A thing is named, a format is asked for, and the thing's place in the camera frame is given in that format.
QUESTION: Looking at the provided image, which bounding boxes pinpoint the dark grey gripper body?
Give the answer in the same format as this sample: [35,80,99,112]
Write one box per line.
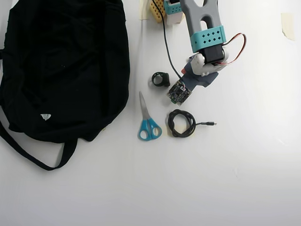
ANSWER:
[182,61,219,91]

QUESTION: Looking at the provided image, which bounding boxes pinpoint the yellow perforated robot base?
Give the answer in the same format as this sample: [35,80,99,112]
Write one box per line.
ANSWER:
[149,0,167,24]

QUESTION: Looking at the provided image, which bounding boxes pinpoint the black fabric bag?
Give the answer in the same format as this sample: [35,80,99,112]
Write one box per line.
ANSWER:
[0,0,131,172]

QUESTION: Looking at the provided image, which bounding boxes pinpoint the beige masking tape strip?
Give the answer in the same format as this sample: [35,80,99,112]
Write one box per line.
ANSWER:
[138,0,151,21]

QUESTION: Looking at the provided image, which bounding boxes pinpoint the beige masking tape piece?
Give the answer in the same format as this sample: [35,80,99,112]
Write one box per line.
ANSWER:
[281,13,296,41]

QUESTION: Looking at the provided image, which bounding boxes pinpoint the black plastic ring clip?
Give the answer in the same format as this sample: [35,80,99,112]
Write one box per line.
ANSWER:
[151,72,171,88]

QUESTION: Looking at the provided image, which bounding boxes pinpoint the camera circuit board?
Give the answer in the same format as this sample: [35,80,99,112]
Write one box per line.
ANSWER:
[166,79,193,107]

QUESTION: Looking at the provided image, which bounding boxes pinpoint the thin black camera cable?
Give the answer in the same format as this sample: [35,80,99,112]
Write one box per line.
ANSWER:
[151,0,185,87]

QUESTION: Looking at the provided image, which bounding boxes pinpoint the coiled black USB cable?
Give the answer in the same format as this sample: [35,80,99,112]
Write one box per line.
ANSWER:
[167,108,218,139]

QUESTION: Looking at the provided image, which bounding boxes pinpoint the blue handled scissors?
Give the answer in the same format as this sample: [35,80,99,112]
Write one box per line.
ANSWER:
[137,90,163,142]

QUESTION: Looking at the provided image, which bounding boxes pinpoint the red white servo wire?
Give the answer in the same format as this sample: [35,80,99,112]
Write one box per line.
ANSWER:
[216,33,247,66]

